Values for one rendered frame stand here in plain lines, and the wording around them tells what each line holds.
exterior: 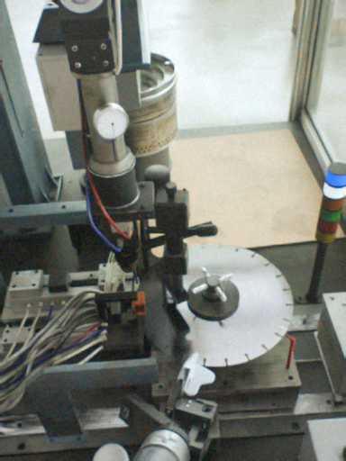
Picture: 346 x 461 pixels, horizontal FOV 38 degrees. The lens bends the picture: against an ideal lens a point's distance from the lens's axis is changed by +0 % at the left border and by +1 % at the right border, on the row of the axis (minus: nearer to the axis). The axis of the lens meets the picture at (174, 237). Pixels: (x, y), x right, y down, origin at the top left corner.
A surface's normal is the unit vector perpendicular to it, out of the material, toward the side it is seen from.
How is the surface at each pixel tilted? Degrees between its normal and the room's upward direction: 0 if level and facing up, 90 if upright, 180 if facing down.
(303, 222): 0
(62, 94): 90
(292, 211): 0
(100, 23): 90
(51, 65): 90
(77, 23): 90
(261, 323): 0
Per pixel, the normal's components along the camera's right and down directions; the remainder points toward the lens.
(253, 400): 0.05, 0.69
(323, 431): -0.05, -0.73
